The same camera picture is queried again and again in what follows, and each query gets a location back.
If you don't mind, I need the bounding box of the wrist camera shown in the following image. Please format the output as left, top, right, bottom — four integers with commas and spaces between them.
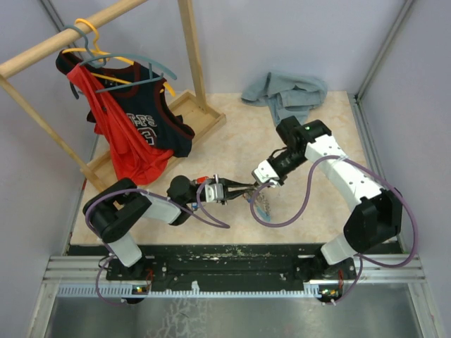
252, 160, 280, 186
204, 183, 225, 203

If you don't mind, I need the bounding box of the red shirt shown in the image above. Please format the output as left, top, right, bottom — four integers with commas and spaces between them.
67, 65, 173, 185

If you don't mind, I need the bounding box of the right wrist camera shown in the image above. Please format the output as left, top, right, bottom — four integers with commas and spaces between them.
252, 160, 280, 186

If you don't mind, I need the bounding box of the navy basketball jersey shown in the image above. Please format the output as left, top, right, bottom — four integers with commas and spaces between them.
56, 51, 195, 158

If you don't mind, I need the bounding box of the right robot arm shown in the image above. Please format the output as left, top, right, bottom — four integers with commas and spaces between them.
252, 117, 402, 279

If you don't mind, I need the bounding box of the white cable duct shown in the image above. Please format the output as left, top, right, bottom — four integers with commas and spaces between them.
56, 283, 342, 299

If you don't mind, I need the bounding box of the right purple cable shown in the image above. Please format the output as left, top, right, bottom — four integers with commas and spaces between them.
249, 155, 419, 306

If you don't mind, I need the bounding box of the yellow clothes hanger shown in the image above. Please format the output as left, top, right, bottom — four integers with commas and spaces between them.
61, 18, 176, 98

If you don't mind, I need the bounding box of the teal clothes hanger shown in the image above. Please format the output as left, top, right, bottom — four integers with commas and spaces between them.
62, 23, 178, 100

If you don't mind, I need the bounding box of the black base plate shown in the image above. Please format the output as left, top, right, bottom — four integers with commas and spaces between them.
66, 242, 357, 293

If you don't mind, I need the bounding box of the wooden clothes rack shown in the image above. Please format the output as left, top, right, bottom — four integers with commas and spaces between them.
0, 0, 227, 193

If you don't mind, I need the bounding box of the light blue denim cloth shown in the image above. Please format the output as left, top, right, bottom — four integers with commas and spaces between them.
241, 71, 328, 126

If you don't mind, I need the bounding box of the keyring chain with keys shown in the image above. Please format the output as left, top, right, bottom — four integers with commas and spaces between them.
241, 185, 279, 223

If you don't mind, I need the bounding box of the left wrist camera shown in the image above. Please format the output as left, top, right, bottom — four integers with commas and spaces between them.
204, 183, 225, 203

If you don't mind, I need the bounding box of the key with red tag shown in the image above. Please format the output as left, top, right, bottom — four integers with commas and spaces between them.
196, 176, 210, 184

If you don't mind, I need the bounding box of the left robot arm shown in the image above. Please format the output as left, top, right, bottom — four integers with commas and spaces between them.
82, 175, 255, 280

